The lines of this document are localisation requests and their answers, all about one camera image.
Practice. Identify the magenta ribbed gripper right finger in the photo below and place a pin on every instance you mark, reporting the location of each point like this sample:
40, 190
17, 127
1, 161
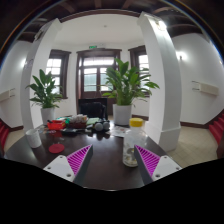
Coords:
153, 167

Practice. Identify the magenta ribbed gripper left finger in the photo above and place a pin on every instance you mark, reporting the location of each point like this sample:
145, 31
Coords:
72, 167

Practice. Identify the red round coaster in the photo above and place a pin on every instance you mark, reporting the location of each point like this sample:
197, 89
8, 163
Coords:
56, 148

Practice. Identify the clear bottle with yellow cap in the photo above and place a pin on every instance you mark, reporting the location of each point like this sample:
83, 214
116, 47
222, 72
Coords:
134, 136

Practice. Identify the right white pillar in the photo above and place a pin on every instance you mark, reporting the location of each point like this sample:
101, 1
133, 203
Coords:
163, 126

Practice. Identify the white pillar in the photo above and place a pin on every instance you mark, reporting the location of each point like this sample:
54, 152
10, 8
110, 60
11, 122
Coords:
163, 126
36, 59

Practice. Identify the red box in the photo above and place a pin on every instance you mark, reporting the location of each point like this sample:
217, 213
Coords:
56, 125

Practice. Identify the basket of snacks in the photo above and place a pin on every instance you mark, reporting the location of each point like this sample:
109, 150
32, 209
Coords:
78, 121

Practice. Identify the white paper sheet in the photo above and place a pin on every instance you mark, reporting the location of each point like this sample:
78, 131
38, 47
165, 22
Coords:
118, 131

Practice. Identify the white paper cup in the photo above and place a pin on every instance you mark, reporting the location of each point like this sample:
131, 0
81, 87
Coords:
33, 138

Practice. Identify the black chair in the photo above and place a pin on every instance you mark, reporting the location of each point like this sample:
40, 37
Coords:
93, 107

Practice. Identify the left potted green plant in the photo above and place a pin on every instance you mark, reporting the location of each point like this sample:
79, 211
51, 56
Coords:
44, 96

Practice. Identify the potted green plant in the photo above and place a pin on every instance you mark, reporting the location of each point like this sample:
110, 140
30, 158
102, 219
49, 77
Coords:
44, 96
127, 84

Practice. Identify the left white pillar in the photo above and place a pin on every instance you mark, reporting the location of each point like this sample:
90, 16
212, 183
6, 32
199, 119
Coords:
36, 59

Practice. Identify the right potted green plant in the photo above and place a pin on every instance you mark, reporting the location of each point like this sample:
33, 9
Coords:
127, 84

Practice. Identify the wooden double door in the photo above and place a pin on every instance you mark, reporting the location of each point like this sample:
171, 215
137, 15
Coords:
91, 72

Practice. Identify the left dark framed window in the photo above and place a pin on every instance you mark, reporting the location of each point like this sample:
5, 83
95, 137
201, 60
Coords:
57, 65

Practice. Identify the dark framed window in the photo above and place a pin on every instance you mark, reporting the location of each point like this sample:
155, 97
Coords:
57, 65
139, 58

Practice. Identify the right dark framed window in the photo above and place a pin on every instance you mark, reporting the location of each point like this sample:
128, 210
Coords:
139, 58

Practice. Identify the green exit sign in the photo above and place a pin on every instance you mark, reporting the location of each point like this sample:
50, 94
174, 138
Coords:
93, 47

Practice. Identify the white wall air conditioner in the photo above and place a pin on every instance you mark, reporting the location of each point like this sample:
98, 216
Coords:
206, 88

